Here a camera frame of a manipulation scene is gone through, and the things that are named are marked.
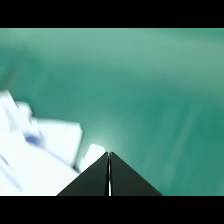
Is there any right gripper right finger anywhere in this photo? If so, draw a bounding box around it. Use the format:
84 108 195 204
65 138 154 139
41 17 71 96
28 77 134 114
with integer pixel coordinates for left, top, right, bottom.
109 151 164 197

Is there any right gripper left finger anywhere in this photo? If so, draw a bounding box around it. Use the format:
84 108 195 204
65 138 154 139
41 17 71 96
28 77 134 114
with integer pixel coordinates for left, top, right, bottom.
56 151 110 197

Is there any light blue shirt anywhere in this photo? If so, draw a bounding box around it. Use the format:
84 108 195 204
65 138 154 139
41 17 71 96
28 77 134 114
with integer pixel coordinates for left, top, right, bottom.
0 89 107 197

